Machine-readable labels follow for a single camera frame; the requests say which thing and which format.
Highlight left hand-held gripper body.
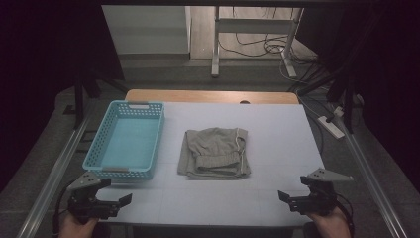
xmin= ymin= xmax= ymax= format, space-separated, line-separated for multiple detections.
xmin=67 ymin=171 xmax=120 ymax=225

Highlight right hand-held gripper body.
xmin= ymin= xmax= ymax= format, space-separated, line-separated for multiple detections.
xmin=288 ymin=168 xmax=354 ymax=217

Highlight blue plastic basket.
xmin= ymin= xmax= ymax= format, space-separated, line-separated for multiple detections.
xmin=82 ymin=100 xmax=165 ymax=181

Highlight grey pants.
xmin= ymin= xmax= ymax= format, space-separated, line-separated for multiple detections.
xmin=176 ymin=127 xmax=252 ymax=180

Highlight person's right hand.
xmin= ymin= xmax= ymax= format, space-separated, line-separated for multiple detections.
xmin=305 ymin=206 xmax=352 ymax=238

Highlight person's left hand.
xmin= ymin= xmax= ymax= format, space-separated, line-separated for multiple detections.
xmin=58 ymin=212 xmax=99 ymax=238

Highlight white table mat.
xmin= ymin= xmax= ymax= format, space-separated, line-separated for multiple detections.
xmin=95 ymin=101 xmax=325 ymax=228

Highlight white power strip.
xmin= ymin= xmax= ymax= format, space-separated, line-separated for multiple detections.
xmin=317 ymin=115 xmax=346 ymax=140

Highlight black metal stand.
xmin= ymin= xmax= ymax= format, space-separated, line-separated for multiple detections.
xmin=72 ymin=67 xmax=129 ymax=131
xmin=295 ymin=62 xmax=366 ymax=135

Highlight wooden table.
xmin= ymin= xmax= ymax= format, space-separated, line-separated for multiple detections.
xmin=125 ymin=88 xmax=300 ymax=105

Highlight dark curtain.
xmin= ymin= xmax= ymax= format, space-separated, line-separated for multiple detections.
xmin=296 ymin=0 xmax=420 ymax=184
xmin=0 ymin=0 xmax=126 ymax=192

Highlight left hand-held gripper cable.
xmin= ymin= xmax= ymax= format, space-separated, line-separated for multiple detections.
xmin=52 ymin=187 xmax=72 ymax=236

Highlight hand-held gripper cable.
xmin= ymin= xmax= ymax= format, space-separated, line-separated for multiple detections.
xmin=330 ymin=192 xmax=357 ymax=238
xmin=52 ymin=187 xmax=72 ymax=236

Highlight right hand-held gripper cable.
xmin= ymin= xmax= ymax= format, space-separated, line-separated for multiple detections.
xmin=330 ymin=192 xmax=357 ymax=238

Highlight aluminium rail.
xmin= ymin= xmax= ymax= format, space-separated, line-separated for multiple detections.
xmin=16 ymin=113 xmax=92 ymax=238
xmin=336 ymin=115 xmax=409 ymax=238

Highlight black floor cables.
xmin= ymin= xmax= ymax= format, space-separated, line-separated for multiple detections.
xmin=219 ymin=6 xmax=320 ymax=67

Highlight white wall panel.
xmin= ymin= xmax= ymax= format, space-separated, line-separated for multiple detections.
xmin=101 ymin=4 xmax=192 ymax=56

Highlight white metal desk frame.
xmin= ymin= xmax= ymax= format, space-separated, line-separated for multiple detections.
xmin=211 ymin=5 xmax=305 ymax=79

